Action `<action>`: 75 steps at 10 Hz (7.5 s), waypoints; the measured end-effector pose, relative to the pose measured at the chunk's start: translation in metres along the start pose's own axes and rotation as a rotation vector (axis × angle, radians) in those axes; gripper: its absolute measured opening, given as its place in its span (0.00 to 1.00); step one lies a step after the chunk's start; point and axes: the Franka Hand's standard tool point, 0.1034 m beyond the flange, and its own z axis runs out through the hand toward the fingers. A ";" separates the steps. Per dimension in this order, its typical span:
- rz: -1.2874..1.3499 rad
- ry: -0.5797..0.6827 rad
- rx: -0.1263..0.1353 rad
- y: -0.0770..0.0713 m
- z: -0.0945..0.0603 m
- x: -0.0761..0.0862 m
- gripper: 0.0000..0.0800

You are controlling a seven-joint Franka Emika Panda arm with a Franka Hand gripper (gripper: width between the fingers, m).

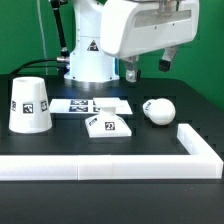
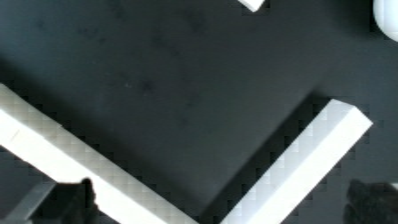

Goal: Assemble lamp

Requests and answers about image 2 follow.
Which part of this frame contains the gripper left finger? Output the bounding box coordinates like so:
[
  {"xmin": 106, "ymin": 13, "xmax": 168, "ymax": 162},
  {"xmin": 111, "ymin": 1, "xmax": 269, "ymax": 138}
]
[{"xmin": 31, "ymin": 179, "xmax": 99, "ymax": 224}]

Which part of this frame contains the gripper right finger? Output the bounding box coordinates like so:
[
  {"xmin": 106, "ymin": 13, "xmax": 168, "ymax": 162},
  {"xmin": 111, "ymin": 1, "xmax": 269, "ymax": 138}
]
[{"xmin": 344, "ymin": 179, "xmax": 398, "ymax": 224}]

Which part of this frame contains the white lamp bulb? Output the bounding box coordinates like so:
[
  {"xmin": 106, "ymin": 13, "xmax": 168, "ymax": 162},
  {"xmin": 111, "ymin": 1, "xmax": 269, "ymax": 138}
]
[{"xmin": 372, "ymin": 0, "xmax": 398, "ymax": 42}]

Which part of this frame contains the white L-shaped corner fence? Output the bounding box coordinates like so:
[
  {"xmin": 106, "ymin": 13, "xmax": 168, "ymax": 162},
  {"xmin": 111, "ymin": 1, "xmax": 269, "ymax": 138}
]
[{"xmin": 0, "ymin": 84, "xmax": 372, "ymax": 224}]

